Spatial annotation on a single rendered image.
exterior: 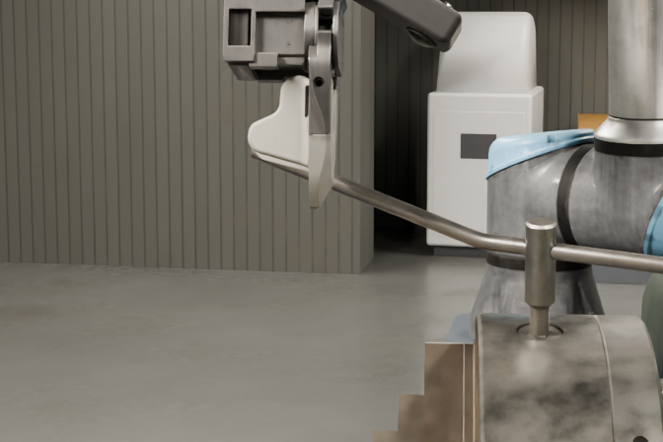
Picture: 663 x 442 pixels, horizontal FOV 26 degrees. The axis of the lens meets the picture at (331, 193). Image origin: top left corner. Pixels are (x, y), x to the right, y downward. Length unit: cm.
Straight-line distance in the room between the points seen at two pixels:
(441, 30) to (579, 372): 26
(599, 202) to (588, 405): 50
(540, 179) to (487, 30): 649
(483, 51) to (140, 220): 208
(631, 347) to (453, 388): 17
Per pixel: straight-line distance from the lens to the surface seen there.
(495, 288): 157
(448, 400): 115
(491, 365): 103
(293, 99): 101
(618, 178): 146
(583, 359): 104
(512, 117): 782
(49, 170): 784
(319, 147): 100
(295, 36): 102
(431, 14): 102
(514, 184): 154
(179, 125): 758
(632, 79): 146
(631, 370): 104
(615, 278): 739
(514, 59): 792
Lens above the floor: 149
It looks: 8 degrees down
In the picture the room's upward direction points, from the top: straight up
